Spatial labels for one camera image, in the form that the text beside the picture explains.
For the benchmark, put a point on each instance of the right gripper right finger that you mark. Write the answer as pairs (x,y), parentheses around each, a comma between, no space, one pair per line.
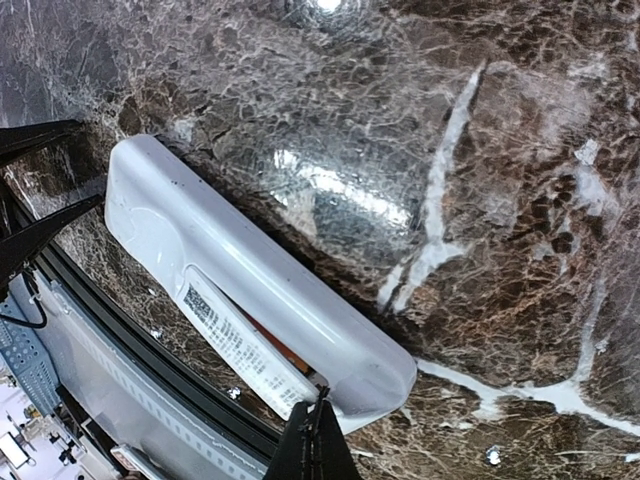
(331,457)

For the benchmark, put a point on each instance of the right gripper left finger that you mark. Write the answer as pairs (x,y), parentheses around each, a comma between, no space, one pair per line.
(294,455)

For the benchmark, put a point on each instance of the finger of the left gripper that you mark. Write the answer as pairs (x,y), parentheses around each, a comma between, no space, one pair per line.
(23,246)
(17,142)

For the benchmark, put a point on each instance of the white battery cover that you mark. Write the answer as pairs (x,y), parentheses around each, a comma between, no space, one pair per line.
(242,346)

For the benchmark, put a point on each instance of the white remote control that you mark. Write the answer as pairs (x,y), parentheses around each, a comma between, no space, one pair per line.
(168,218)

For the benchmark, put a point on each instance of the orange battery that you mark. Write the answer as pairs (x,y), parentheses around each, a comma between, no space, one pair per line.
(291,356)

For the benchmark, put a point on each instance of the white slotted cable duct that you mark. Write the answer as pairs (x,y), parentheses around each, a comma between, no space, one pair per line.
(130,406)

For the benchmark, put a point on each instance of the black front rail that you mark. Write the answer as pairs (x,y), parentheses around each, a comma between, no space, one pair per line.
(174,378)

